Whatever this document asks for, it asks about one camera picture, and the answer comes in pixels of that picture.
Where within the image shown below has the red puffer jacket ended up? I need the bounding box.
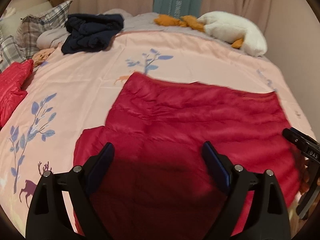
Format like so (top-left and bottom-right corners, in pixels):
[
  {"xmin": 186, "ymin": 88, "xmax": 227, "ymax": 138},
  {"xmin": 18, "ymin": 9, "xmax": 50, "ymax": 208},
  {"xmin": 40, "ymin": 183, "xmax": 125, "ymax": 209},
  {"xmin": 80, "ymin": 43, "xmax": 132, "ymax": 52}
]
[
  {"xmin": 0, "ymin": 59, "xmax": 34, "ymax": 128},
  {"xmin": 73, "ymin": 73, "xmax": 300, "ymax": 239}
]

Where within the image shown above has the right hand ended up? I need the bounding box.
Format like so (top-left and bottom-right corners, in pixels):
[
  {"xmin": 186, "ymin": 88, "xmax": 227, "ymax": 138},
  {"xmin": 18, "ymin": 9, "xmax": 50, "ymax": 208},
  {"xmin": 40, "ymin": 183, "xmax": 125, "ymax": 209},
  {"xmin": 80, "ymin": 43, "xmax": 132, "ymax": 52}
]
[{"xmin": 299, "ymin": 158, "xmax": 310, "ymax": 195}]

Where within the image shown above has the pink deer print duvet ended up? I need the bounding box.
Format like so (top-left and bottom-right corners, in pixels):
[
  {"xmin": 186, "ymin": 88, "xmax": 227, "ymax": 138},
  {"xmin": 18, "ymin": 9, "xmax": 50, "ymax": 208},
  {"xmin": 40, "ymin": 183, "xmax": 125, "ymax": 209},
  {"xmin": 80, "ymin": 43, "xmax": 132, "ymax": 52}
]
[{"xmin": 1, "ymin": 31, "xmax": 313, "ymax": 233}]

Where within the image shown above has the white goose plush toy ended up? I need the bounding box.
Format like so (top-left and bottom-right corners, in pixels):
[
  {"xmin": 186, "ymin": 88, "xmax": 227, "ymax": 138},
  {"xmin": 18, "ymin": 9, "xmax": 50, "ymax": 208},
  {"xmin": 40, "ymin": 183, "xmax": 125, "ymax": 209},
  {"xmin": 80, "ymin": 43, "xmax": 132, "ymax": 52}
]
[{"xmin": 154, "ymin": 11, "xmax": 267, "ymax": 57}]

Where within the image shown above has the pink small garment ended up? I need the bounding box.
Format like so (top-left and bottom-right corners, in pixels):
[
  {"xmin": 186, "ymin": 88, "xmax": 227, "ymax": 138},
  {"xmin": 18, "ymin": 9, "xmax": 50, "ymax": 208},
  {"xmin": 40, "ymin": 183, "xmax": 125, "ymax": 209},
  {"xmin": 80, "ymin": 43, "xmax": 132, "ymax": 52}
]
[{"xmin": 32, "ymin": 48, "xmax": 56, "ymax": 68}]

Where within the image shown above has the plaid grey pillow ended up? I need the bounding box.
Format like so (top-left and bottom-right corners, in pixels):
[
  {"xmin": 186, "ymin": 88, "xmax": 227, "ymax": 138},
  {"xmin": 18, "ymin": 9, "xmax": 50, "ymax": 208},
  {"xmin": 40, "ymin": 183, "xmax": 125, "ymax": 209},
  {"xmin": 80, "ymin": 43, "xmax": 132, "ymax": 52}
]
[{"xmin": 1, "ymin": 0, "xmax": 72, "ymax": 72}]

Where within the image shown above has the grey folded garment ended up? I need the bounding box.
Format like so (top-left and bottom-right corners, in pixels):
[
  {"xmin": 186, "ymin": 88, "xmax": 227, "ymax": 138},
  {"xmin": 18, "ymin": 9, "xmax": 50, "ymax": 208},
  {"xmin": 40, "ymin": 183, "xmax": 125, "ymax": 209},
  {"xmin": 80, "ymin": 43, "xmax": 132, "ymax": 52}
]
[{"xmin": 36, "ymin": 27, "xmax": 70, "ymax": 49}]

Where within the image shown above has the navy blue folded garment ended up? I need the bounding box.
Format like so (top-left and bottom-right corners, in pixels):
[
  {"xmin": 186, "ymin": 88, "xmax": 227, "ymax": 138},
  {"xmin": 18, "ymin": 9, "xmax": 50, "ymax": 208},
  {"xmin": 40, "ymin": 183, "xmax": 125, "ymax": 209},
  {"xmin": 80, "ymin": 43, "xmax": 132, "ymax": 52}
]
[{"xmin": 61, "ymin": 14, "xmax": 124, "ymax": 55}]

